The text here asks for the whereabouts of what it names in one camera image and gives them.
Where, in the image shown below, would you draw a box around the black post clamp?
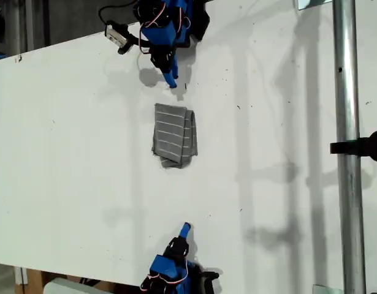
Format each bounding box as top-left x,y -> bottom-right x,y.
330,130 -> 377,162

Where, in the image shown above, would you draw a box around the white rounded object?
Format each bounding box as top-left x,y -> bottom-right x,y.
42,277 -> 102,294

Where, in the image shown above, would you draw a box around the grey striped towel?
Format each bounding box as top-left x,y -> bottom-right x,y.
151,103 -> 199,169

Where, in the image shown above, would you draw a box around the light grey background pole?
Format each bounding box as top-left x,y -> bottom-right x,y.
24,0 -> 35,52

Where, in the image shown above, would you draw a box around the black camera cable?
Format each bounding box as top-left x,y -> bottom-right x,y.
98,0 -> 139,26

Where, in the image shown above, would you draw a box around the small white bracket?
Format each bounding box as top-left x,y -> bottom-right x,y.
14,266 -> 29,286

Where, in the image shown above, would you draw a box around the wooden table frame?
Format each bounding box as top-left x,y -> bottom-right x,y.
22,268 -> 143,294

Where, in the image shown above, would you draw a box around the steel post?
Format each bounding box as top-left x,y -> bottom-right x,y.
332,0 -> 367,294

